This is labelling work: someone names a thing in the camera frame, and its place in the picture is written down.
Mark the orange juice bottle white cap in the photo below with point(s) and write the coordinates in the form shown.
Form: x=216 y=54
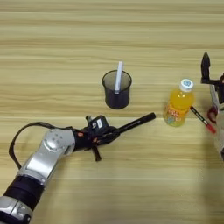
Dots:
x=178 y=106

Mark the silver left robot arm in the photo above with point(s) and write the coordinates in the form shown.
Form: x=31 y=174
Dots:
x=40 y=163

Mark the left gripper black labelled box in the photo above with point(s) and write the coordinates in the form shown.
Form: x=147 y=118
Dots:
x=99 y=123

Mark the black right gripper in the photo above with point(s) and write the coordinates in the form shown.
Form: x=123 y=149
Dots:
x=221 y=87

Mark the black mesh pen cup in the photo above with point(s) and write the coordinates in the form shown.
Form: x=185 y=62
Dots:
x=116 y=99

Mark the black marker pen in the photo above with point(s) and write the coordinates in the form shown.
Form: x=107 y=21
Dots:
x=137 y=121

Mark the black marker red cap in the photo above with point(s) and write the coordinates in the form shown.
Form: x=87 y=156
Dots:
x=201 y=117

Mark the white pen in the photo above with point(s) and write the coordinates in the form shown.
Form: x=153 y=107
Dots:
x=119 y=75

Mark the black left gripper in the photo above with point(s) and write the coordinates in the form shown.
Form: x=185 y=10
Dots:
x=83 y=138

